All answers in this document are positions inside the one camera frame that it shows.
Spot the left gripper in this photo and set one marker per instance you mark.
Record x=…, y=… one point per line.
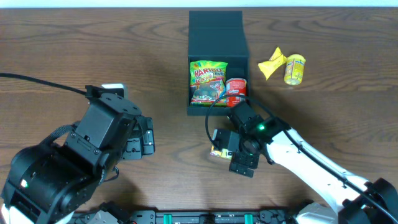
x=146, y=140

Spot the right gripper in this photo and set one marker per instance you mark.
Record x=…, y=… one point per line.
x=243, y=158

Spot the Pretz snack box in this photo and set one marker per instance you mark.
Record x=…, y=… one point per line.
x=223, y=154

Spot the red snack can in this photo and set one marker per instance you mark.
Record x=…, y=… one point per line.
x=235, y=86

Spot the Haribo gummy bag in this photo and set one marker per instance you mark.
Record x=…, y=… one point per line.
x=207, y=81

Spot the yellow small snack can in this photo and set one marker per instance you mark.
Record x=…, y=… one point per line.
x=294, y=69

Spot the black gift box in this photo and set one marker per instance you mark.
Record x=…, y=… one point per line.
x=217, y=36

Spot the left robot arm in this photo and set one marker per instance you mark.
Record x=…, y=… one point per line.
x=47, y=182

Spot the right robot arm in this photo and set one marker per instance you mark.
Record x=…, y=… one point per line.
x=350, y=198

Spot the yellow candy wrapper packet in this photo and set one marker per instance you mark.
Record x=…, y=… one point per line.
x=276, y=60

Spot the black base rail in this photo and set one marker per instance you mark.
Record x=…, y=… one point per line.
x=109, y=212

